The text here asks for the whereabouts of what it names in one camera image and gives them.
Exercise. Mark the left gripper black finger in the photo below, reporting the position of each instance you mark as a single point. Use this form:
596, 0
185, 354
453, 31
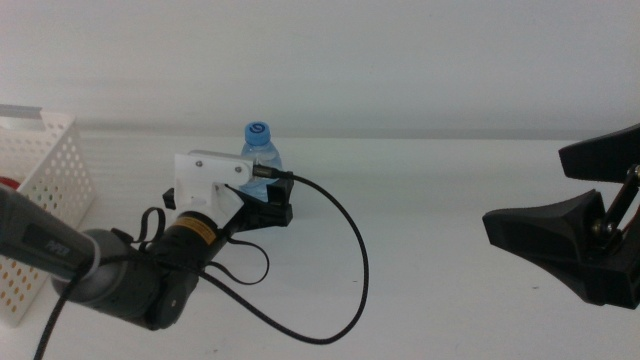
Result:
170, 198
280, 192

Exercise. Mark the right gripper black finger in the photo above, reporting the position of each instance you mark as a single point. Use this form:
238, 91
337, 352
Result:
600, 157
545, 230

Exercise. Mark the clear water bottle blue cap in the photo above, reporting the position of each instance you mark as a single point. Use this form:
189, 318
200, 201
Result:
258, 142

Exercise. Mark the red cola can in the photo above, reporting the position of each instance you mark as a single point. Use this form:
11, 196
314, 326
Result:
7, 182

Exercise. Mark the white perforated plastic basket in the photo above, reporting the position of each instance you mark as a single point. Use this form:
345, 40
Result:
55, 170

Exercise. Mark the grey metal bar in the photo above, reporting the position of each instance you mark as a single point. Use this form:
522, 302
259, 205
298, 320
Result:
17, 111

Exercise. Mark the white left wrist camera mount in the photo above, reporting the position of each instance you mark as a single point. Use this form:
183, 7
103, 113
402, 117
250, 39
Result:
210, 190

